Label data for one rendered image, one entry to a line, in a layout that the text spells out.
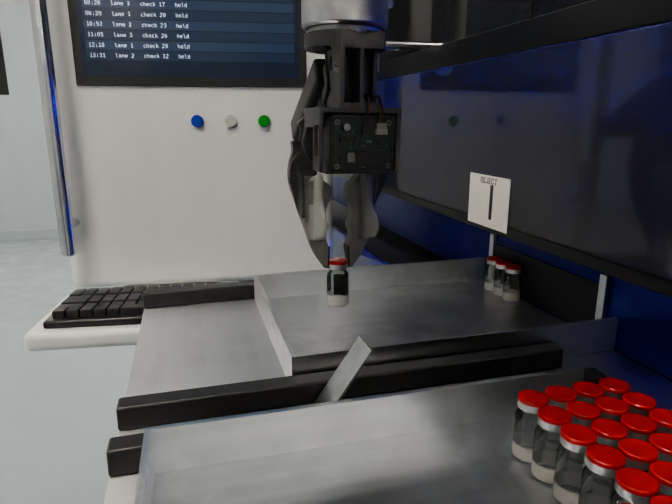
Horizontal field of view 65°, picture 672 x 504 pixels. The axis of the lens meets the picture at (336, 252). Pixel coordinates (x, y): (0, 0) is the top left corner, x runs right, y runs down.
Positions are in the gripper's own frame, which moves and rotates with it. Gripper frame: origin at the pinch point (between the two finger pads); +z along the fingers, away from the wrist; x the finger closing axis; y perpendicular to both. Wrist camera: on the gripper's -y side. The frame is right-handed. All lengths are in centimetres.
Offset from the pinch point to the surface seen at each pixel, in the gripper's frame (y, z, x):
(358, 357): 12.6, 5.5, -1.6
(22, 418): -158, 99, -80
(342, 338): -1.9, 10.2, 1.4
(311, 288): -17.4, 9.4, 1.5
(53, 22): -56, -28, -34
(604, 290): 6.2, 4.1, 27.4
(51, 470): -121, 99, -62
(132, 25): -54, -28, -22
